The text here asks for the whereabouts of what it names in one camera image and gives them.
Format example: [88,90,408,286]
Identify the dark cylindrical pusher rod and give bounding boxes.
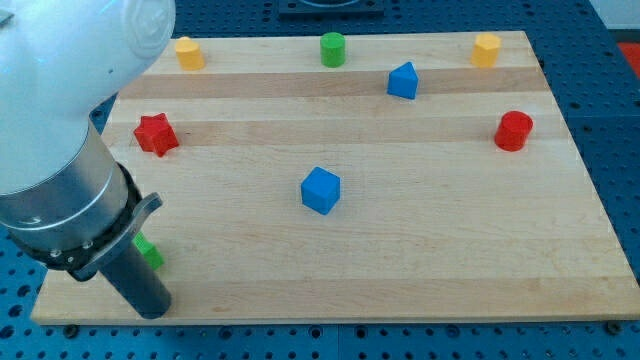
[101,244,171,319]

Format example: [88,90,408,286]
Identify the black flange mounting bracket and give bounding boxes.
[8,162,162,281]

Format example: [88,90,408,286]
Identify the green star block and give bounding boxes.
[133,232,164,270]

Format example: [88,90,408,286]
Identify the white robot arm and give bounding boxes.
[1,0,176,319]

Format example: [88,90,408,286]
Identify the red star block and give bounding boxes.
[134,113,179,157]

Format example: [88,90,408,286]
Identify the blue cube block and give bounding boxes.
[301,167,341,215]

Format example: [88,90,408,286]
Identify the yellow half-round block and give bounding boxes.
[174,36,206,71]

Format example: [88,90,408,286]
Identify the green cylinder block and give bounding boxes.
[320,32,346,68]

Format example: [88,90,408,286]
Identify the wooden board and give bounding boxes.
[30,30,640,326]

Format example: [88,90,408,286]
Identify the blue triangular prism block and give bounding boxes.
[387,62,419,100]

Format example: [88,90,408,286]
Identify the red cylinder block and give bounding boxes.
[494,110,534,152]

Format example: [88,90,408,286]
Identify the yellow hexagon block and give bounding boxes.
[470,33,502,68]

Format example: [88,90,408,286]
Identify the red object at edge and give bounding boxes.
[617,42,640,78]

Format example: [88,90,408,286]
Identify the dark square base plate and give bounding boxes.
[277,0,385,19]

